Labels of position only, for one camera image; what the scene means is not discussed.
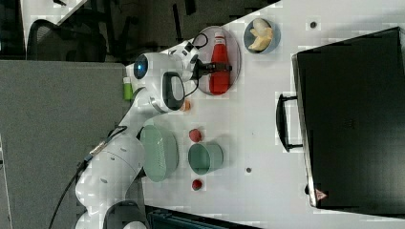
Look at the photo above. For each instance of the grey round plate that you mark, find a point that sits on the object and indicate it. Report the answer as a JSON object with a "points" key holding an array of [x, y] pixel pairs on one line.
{"points": [[204, 41]]}

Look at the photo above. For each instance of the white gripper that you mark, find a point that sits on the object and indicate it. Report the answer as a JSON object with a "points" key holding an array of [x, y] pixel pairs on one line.
{"points": [[187, 54]]}

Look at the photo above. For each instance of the peeled banana toy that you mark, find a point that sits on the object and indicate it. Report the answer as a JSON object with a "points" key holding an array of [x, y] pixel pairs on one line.
{"points": [[263, 34]]}

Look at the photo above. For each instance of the orange slice toy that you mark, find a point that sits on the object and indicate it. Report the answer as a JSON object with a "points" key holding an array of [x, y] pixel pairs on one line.
{"points": [[186, 105]]}

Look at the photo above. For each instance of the green bottle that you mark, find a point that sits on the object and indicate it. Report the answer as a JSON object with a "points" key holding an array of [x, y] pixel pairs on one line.
{"points": [[127, 89]]}

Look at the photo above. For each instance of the strawberry toy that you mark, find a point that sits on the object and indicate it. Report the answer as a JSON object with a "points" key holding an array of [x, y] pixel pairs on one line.
{"points": [[195, 135]]}

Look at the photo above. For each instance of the green colander basket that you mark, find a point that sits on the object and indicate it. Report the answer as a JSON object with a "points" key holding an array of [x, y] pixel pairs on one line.
{"points": [[161, 152]]}

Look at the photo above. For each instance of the green cup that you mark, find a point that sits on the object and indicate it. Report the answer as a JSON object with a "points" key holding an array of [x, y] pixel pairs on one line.
{"points": [[205, 157]]}

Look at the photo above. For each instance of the red ketchup bottle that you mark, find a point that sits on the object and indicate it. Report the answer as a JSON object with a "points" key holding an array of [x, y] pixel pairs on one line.
{"points": [[219, 81]]}

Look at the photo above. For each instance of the black office chair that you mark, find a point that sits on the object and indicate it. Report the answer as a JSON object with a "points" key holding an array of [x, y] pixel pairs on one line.
{"points": [[74, 30]]}

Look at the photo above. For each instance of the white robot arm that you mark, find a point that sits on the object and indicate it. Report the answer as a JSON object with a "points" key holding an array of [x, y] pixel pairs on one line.
{"points": [[111, 167]]}

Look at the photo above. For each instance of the blue bowl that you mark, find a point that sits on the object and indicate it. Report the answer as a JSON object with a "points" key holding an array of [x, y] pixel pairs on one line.
{"points": [[249, 38]]}

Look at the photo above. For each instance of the toaster oven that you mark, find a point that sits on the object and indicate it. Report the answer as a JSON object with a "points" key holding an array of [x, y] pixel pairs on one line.
{"points": [[350, 102]]}

